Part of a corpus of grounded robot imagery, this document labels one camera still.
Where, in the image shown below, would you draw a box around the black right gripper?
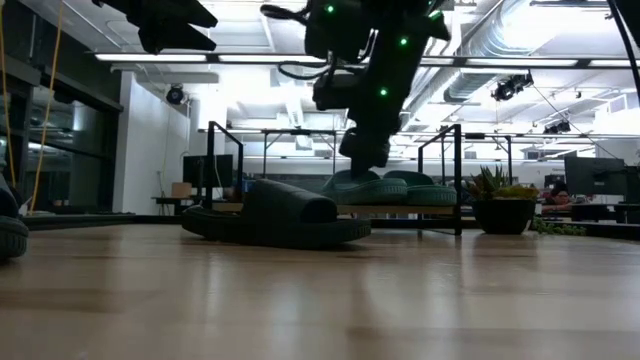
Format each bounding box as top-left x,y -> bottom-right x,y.
338,112 -> 401,181

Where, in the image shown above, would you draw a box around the teal rubber slide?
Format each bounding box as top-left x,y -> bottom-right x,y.
383,169 -> 458,207
319,168 -> 409,206

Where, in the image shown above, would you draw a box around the black metal wooden shelf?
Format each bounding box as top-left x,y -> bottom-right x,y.
203,120 -> 464,237

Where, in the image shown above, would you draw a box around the long ceiling light strip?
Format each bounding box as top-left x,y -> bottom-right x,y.
93,52 -> 640,70

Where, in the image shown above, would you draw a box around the round black ceiling speaker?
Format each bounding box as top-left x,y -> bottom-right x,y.
165,83 -> 186,106

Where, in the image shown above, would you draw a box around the black pot with succulents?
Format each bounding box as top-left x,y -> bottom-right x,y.
467,164 -> 541,236

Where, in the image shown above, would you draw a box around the dark background desk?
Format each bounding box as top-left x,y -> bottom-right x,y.
151,195 -> 209,216

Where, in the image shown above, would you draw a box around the black ceiling spotlight cluster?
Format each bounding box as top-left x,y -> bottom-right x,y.
490,72 -> 535,103

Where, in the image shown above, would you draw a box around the person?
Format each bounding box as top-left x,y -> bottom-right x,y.
541,180 -> 576,215

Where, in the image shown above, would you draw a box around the black ceiling spotlights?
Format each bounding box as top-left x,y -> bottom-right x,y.
543,119 -> 572,135

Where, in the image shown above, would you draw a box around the trailing green plant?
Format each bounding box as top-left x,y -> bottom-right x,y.
530,215 -> 587,237

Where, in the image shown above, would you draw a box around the black metal background frame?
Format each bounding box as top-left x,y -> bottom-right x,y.
261,128 -> 338,179
464,132 -> 515,184

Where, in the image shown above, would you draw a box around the silver ventilation duct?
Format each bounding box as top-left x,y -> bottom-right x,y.
443,0 -> 551,104

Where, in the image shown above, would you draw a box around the yellow hanging cable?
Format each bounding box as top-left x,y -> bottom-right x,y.
28,0 -> 65,216

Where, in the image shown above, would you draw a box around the black hanging cable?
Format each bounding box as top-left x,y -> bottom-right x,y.
606,0 -> 640,94

